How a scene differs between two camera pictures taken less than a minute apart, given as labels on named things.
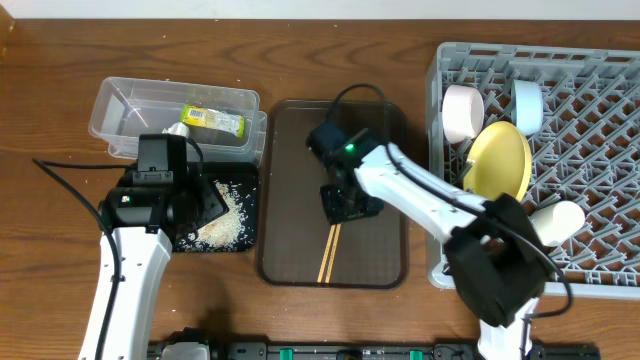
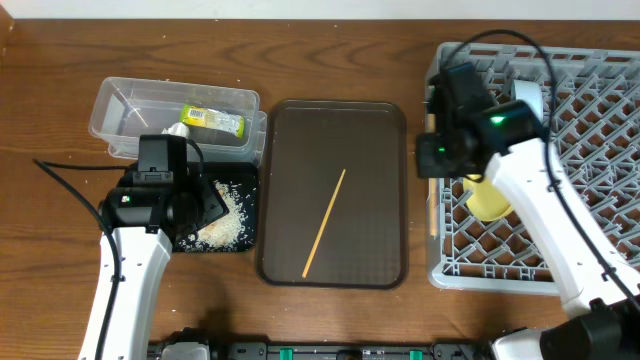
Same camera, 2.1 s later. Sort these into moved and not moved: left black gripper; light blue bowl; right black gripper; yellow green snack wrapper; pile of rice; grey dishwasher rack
Moved: right black gripper
Not moved: left black gripper; light blue bowl; yellow green snack wrapper; grey dishwasher rack; pile of rice
